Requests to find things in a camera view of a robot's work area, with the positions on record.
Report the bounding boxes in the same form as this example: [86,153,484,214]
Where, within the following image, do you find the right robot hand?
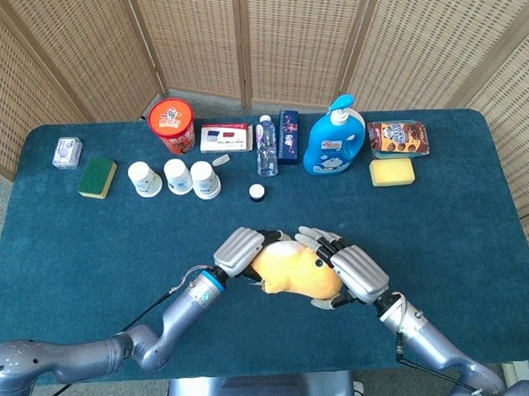
[294,222,392,313]

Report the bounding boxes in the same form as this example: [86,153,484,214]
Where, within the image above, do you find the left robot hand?
[212,225,294,282]

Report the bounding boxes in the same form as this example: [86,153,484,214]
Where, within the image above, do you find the yellow plush chick toy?
[247,237,346,303]

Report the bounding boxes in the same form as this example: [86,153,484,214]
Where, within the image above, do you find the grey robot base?
[161,369,362,396]

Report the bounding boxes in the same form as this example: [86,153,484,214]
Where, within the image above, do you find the white paper cup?
[189,160,223,201]
[162,158,194,197]
[127,161,163,199]

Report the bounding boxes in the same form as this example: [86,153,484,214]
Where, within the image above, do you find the clear plastic water bottle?
[255,114,281,178]

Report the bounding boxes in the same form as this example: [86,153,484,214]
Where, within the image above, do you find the white box with red-blue print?
[198,122,255,155]

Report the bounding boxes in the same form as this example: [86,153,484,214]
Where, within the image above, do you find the blue table cloth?
[0,105,529,387]

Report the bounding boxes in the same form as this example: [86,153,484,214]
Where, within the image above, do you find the dark blue rectangular box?
[275,109,301,166]

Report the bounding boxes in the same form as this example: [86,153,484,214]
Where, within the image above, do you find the blue pump detergent bottle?
[300,93,368,176]

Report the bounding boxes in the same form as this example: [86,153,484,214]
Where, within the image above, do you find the brown chocolate cookie package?
[367,119,432,161]

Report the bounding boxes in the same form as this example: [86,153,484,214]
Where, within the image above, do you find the red cylindrical snack can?
[146,97,197,157]

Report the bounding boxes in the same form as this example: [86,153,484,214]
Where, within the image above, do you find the green and yellow scrub sponge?
[76,156,119,201]

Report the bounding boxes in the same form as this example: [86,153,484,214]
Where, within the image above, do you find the small clear plastic box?
[50,135,84,171]

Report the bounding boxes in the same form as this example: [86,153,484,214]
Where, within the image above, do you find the woven bamboo folding screen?
[0,0,529,304]

